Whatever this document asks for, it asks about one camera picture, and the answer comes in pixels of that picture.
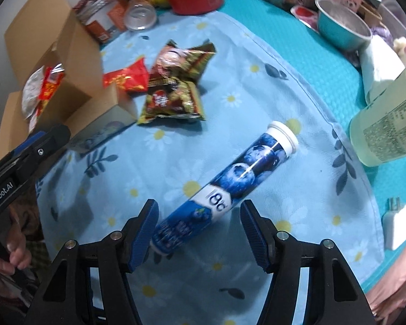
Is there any person's left hand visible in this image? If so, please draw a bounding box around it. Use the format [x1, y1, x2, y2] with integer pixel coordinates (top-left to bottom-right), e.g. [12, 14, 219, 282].
[0, 210, 32, 276]

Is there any red yellow print snack packet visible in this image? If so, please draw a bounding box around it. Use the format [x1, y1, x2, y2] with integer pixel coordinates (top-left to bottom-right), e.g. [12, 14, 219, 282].
[29, 64, 66, 132]

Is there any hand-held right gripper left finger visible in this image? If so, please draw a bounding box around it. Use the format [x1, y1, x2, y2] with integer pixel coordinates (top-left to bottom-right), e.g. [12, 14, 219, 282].
[25, 199, 160, 325]

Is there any white charger plug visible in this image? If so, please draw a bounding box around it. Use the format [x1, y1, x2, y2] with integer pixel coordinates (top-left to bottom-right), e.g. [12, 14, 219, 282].
[386, 197, 406, 251]

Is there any teal quilted mat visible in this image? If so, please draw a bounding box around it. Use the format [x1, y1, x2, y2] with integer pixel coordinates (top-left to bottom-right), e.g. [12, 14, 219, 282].
[156, 0, 406, 293]

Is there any brown cardboard box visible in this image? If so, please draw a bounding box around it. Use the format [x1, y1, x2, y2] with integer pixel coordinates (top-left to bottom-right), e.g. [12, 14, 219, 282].
[3, 0, 105, 136]

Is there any blue tablet tube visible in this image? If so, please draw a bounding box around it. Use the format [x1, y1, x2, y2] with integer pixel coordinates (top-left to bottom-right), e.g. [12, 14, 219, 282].
[150, 121, 299, 256]

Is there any clear plastic cup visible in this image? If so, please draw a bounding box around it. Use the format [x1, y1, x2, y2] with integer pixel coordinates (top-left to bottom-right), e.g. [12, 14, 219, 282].
[76, 0, 122, 24]

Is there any red jelly cup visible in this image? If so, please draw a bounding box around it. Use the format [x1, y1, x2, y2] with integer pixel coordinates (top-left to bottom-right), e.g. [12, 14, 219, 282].
[290, 5, 320, 29]

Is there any orange box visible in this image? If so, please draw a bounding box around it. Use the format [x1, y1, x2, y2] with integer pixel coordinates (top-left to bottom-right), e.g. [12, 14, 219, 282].
[86, 5, 127, 44]

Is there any white grey snack packet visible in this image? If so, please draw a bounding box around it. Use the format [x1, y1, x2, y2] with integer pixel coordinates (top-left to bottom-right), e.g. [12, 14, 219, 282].
[22, 66, 46, 121]

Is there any kraft and white soap box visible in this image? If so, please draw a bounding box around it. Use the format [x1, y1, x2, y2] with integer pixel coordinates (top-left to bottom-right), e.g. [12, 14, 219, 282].
[66, 83, 138, 153]

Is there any pink blanket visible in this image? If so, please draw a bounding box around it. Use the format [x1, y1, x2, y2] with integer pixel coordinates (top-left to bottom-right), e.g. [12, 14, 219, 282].
[364, 233, 406, 325]

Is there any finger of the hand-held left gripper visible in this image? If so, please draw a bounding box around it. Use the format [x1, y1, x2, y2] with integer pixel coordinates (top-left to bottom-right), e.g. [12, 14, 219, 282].
[0, 124, 71, 184]

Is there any pale green liquid bottle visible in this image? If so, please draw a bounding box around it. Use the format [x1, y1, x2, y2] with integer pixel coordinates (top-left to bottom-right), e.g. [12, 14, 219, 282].
[349, 59, 406, 167]

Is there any teal steel bowl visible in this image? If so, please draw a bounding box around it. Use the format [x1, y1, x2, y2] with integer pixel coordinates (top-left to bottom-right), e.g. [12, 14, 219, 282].
[315, 0, 373, 53]

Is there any white tissue pack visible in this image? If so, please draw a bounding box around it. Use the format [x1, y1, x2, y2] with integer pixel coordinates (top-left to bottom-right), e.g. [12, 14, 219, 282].
[359, 35, 406, 104]

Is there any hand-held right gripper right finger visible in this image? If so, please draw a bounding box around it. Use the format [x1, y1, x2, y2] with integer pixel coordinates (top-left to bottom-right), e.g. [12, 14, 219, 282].
[240, 199, 376, 325]

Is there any small red snack packet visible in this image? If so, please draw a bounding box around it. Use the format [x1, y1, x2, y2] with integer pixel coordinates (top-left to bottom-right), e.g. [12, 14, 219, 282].
[103, 57, 149, 93]

